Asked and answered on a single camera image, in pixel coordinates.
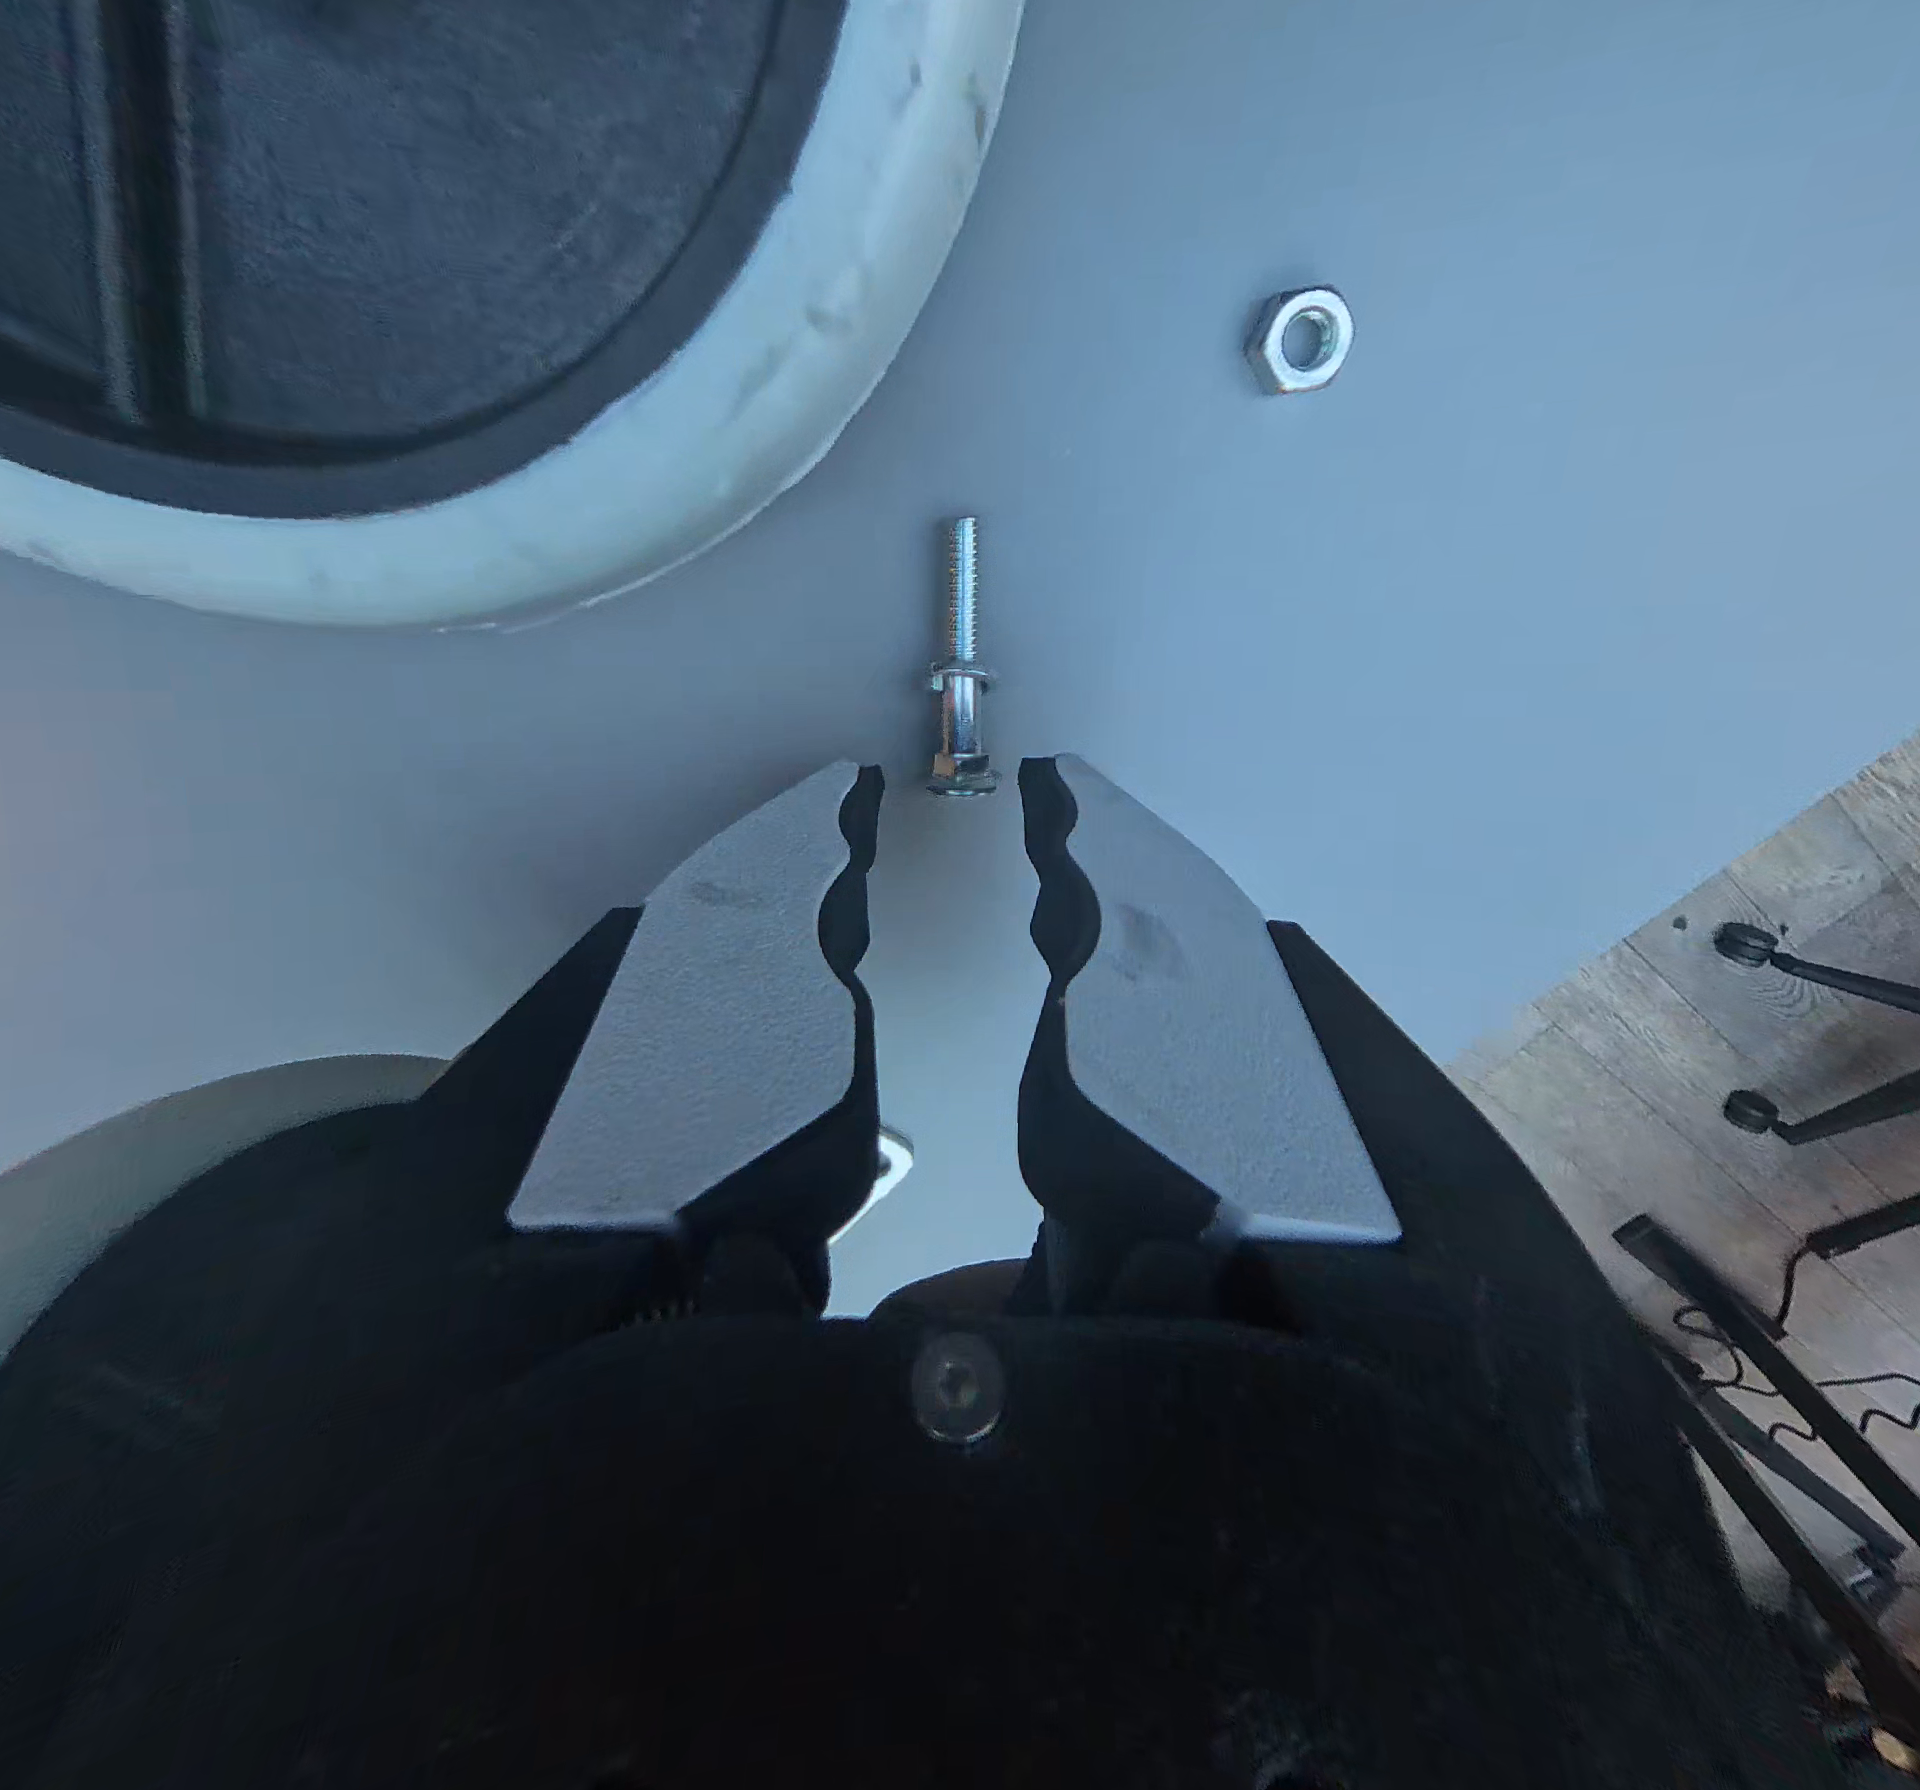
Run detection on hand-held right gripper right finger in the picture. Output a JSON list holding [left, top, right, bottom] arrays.
[[1016, 752, 1403, 1246]]

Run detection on silver bolt with nuts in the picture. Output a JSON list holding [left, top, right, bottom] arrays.
[[925, 515, 999, 802]]

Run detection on black metal frame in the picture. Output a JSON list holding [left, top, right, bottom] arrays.
[[1612, 1213, 1920, 1733]]

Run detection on small metal washer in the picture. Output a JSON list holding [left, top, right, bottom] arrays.
[[831, 1127, 918, 1244]]

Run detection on white round plate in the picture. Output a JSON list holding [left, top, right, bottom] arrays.
[[0, 1055, 451, 1356]]

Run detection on black curly cable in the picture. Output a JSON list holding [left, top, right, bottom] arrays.
[[1672, 1241, 1920, 1448]]

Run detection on silver hex nut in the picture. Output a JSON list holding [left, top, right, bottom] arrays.
[[1241, 287, 1355, 397]]

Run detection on black chair base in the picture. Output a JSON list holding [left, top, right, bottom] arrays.
[[1713, 920, 1920, 1260]]

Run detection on white-rimmed round dark tray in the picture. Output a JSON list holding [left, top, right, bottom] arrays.
[[0, 0, 1040, 631]]

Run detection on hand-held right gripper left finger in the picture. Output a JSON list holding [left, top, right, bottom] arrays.
[[508, 763, 886, 1246]]

